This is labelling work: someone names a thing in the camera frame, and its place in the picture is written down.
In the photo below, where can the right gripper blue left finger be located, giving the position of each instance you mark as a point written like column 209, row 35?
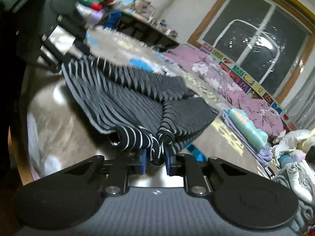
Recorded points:
column 118, row 170

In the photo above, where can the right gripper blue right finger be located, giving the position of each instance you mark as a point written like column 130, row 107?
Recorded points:
column 188, row 168

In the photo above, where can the black white striped garment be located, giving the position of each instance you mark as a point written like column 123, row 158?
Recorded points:
column 136, row 108

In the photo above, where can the folded clothes pile left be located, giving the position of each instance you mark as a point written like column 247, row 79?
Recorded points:
column 90, row 15

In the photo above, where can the grey folded clothes stack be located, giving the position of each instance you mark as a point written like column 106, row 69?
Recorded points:
column 299, row 177

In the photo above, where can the brown Mickey Mouse blanket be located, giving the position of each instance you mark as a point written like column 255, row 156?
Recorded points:
column 60, row 135

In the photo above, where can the teal folded children top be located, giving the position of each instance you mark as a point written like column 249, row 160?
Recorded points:
column 256, row 137

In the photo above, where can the lavender folded garment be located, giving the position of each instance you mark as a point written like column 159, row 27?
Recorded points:
column 264, row 156

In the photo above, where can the purple floral duvet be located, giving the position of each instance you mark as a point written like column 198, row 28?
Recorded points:
column 203, row 65

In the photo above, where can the colourful alphabet headboard panel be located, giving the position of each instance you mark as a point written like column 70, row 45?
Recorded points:
column 249, row 85

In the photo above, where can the dark wooden side desk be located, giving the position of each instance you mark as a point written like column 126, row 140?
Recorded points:
column 131, row 25

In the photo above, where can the cardboard box on desk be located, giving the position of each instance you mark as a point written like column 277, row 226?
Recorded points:
column 145, row 8

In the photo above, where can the sheer grey curtain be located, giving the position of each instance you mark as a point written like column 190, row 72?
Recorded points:
column 301, row 108

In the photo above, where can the window with wooden frame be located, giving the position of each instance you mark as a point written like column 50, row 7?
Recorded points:
column 270, row 40

